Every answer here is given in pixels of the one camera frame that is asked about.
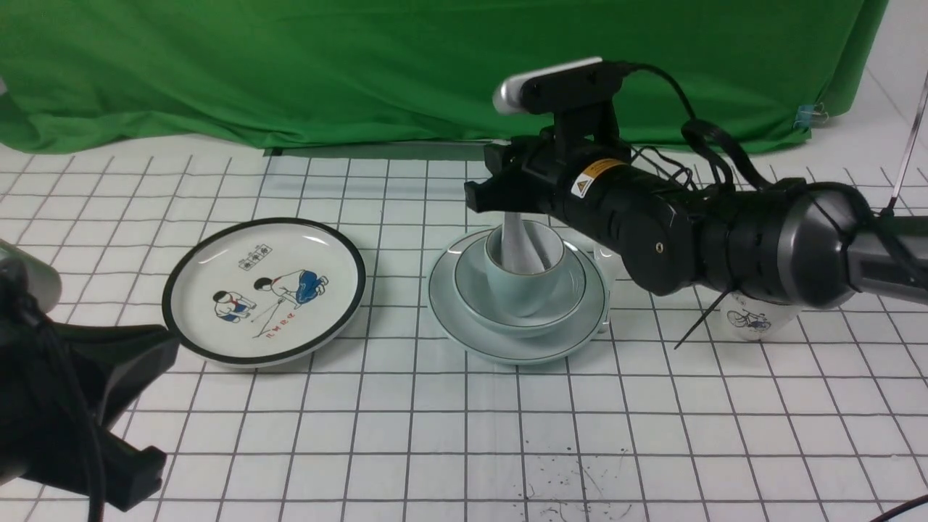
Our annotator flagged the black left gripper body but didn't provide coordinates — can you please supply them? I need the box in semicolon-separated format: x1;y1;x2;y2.
0;323;181;512

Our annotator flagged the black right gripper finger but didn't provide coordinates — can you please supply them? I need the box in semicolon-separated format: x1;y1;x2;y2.
464;174;541;214

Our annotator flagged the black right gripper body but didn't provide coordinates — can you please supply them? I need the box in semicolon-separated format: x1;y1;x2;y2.
501;136;700;295

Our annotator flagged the white ceramic spoon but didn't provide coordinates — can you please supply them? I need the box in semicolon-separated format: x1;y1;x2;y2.
593;245;624;290
500;212;544;274

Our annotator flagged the pale blue cup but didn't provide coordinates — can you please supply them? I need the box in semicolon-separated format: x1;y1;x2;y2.
484;218;566;317

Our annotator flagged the pale blue bowl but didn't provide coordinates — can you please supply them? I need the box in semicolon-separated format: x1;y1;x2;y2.
452;231;605;338

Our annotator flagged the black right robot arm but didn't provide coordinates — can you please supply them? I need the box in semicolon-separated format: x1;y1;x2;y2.
464;136;926;310

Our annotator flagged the small black-rimmed cartoon bowl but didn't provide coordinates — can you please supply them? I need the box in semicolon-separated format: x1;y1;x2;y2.
483;140;524;176

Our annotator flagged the white bicycle cup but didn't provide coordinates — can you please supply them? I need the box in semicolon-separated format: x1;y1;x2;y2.
719;293;803;341

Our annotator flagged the pale blue plate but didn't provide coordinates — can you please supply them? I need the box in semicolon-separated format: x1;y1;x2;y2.
427;228;609;365

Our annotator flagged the blue binder clip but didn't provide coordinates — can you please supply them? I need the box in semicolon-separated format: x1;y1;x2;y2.
792;103;831;129

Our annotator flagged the black-rimmed cartoon plate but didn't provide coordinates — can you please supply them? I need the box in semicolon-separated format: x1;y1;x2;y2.
162;217;367;369

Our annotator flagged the green backdrop cloth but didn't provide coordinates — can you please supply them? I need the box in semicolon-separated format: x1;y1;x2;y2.
1;1;887;153

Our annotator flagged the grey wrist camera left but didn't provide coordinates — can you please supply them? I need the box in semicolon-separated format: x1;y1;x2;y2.
1;241;62;328

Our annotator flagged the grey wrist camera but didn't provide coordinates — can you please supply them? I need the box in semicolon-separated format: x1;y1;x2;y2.
492;57;631;143
1;241;62;328

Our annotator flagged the black camera cable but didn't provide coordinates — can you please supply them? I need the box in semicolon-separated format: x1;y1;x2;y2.
616;62;773;193

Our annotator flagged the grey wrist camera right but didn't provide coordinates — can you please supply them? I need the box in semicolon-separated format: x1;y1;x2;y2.
492;57;631;143

